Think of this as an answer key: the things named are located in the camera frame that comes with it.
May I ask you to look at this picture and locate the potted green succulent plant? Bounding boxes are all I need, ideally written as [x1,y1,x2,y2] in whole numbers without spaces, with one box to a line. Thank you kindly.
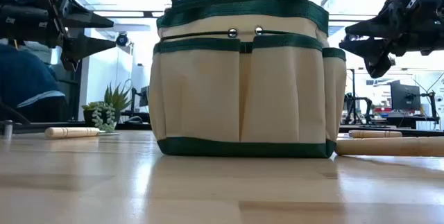
[81,81,133,134]

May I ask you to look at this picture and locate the dark background desk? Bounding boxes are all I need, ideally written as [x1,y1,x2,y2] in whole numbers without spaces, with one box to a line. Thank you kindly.
[381,111,441,130]

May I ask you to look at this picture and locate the black background rig frame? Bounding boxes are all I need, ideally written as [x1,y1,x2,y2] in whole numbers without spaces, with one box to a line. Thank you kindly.
[346,67,358,114]

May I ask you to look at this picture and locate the wooden-handled metal trowel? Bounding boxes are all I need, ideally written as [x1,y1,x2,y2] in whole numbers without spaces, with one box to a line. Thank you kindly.
[44,126,121,140]

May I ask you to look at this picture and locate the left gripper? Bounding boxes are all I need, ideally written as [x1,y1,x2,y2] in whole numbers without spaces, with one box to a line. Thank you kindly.
[33,0,117,73]

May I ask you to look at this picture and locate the wooden-handled wire hand rake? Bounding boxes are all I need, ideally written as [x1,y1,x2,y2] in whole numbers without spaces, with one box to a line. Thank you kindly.
[334,136,444,158]

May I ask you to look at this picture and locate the small wooden handle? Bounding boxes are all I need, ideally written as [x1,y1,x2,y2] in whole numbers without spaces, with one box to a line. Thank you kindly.
[348,130,403,139]

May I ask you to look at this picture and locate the large black monitor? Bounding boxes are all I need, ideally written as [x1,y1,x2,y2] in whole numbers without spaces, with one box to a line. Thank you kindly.
[390,80,422,112]

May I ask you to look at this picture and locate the beige green-trimmed gardening bag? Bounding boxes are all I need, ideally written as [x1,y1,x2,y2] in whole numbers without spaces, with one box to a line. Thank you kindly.
[148,0,348,159]

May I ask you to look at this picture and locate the small black monitor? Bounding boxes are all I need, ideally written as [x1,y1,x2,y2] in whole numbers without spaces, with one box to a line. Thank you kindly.
[130,85,151,114]

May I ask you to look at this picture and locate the round black ceiling spotlight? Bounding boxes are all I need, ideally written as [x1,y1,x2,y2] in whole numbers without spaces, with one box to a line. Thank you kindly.
[114,32,130,47]

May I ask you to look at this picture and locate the ceiling light rail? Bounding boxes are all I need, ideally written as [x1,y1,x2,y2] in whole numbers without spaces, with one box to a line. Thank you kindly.
[92,10,351,24]

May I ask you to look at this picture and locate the person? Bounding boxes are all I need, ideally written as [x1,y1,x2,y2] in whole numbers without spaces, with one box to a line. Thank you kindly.
[0,43,69,123]

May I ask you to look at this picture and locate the black table frame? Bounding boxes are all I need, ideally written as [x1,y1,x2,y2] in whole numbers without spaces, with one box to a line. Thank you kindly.
[0,121,444,138]

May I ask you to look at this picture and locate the silver metal post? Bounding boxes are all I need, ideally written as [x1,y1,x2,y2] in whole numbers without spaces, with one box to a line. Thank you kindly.
[1,119,14,139]

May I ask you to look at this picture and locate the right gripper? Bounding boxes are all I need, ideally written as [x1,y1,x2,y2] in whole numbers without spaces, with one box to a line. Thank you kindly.
[339,0,444,80]

